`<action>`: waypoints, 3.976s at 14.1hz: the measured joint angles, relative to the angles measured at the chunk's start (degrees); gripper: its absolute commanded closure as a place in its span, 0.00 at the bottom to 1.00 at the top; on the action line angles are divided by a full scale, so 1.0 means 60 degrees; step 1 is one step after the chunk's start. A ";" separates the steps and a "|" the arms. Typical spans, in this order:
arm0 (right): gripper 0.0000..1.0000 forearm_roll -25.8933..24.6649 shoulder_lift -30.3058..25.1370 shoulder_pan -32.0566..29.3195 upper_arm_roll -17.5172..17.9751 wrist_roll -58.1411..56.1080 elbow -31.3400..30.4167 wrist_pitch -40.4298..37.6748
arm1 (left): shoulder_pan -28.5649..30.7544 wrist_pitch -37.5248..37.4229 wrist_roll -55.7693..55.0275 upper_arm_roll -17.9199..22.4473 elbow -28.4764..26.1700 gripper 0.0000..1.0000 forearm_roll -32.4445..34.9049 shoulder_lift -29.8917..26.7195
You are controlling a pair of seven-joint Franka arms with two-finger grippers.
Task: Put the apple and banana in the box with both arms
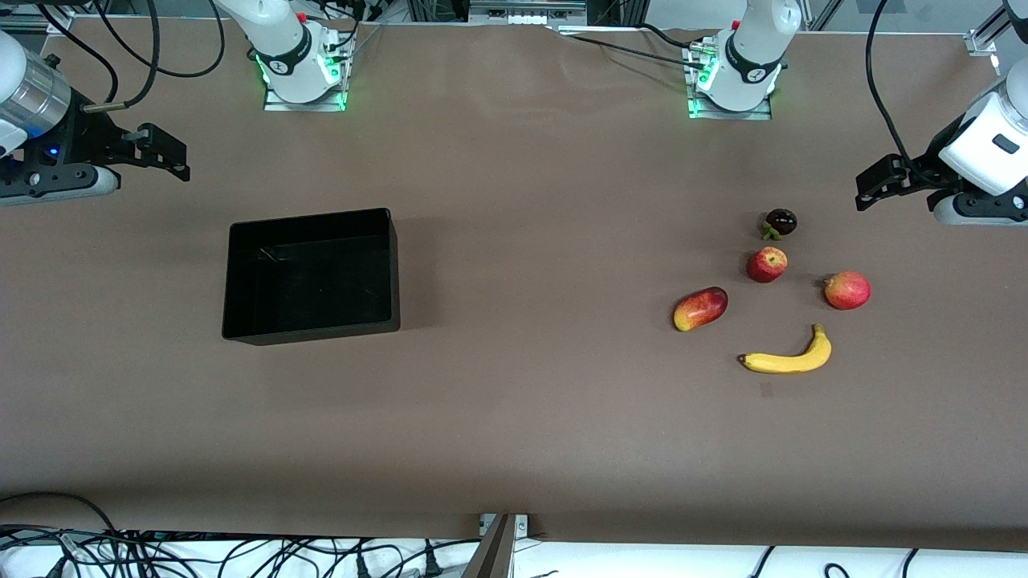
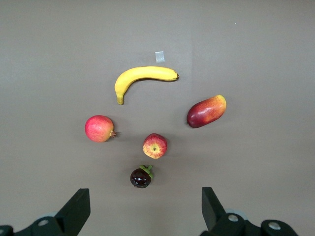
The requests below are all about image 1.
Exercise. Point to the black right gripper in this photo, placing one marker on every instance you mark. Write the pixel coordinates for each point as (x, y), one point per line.
(91, 137)

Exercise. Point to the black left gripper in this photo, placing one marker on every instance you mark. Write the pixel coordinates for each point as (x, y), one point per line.
(918, 171)

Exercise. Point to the small red apple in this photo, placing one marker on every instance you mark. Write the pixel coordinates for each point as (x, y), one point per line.
(767, 265)

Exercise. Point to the black plastic box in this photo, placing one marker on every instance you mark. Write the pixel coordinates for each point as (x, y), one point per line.
(313, 277)

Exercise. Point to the yellow banana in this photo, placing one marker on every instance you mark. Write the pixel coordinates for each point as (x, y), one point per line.
(787, 364)

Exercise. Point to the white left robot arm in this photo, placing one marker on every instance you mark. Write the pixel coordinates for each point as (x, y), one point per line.
(751, 48)

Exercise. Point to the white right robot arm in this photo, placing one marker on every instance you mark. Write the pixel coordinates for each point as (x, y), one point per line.
(289, 48)

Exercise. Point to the red apple right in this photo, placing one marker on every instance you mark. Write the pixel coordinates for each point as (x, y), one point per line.
(847, 291)

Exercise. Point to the dark purple mangosteen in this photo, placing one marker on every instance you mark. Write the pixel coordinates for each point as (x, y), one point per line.
(781, 222)

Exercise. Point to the aluminium corner profile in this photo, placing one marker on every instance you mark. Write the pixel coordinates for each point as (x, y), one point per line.
(984, 40)

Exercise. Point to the red yellow mango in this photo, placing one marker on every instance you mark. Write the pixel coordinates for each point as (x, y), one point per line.
(700, 309)

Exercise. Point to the white power strip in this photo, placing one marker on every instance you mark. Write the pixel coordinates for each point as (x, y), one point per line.
(526, 16)

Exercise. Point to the grey metal strut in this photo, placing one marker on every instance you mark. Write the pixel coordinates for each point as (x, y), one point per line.
(491, 555)

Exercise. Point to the aluminium arm base plate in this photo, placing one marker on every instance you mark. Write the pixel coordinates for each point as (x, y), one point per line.
(723, 116)
(277, 103)

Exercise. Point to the small silver bracket plate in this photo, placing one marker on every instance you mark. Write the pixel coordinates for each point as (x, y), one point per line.
(522, 526)

